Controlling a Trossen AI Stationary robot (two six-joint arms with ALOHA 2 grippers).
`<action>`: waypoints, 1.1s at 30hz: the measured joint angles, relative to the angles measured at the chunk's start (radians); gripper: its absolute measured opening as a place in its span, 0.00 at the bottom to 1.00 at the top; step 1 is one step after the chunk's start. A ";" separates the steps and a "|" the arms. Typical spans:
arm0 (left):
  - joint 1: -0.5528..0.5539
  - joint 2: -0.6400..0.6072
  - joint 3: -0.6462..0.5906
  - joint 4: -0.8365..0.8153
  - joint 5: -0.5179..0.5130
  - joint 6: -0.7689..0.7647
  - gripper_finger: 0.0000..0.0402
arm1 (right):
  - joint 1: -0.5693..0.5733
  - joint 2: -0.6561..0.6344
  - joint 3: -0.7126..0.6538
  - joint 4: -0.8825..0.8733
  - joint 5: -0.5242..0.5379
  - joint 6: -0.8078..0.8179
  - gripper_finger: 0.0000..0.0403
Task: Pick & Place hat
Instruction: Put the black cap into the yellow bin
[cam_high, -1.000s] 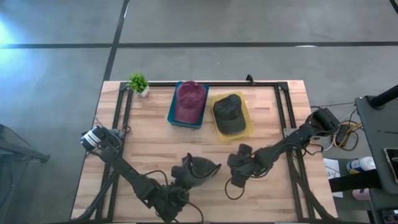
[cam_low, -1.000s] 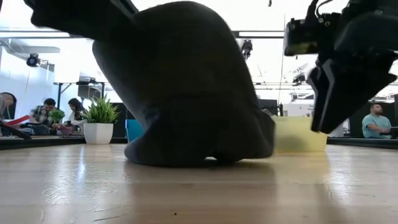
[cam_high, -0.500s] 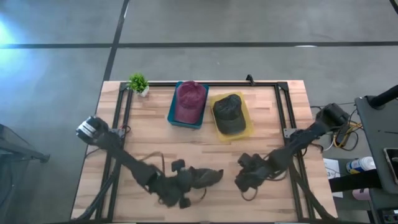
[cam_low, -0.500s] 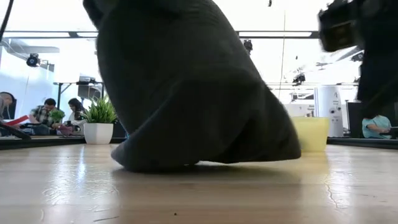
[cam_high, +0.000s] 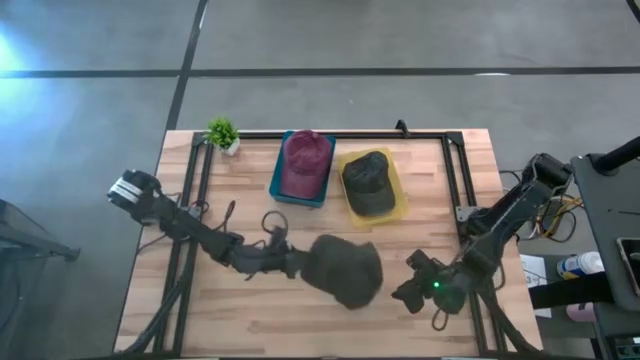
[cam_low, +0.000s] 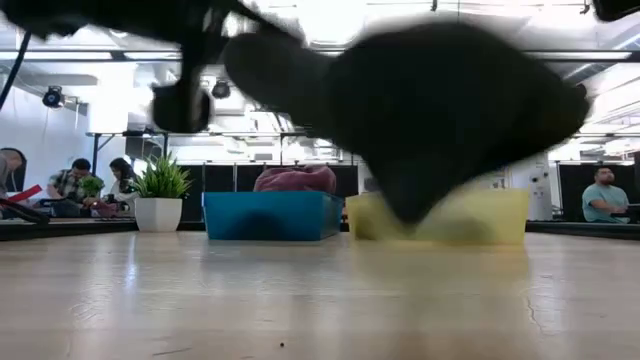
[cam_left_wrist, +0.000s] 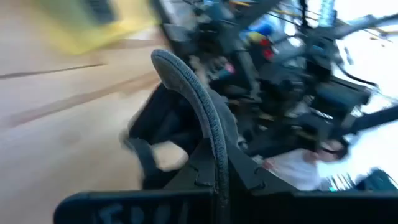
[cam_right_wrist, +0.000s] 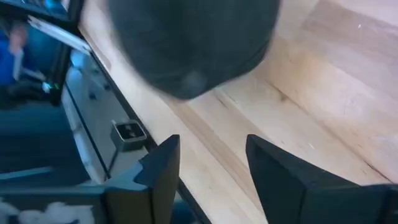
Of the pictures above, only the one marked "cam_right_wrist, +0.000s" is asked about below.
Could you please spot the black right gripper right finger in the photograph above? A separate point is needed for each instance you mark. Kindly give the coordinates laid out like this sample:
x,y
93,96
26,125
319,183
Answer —
x,y
295,193

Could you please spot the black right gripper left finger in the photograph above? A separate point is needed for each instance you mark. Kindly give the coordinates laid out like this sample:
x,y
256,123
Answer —
x,y
155,186

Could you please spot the dark olive-grey cap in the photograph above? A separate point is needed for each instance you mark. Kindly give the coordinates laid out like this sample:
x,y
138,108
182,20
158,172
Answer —
x,y
192,46

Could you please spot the white flat panel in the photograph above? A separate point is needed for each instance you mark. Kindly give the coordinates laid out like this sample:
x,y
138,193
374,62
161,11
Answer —
x,y
56,34

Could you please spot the person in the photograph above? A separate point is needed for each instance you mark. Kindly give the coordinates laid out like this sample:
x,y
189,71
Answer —
x,y
9,62

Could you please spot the black aluminium table frame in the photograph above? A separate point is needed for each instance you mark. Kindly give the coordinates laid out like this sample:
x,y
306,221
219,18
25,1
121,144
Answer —
x,y
191,203

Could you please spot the grey square metal post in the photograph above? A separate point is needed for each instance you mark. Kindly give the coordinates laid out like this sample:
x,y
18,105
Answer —
x,y
129,133

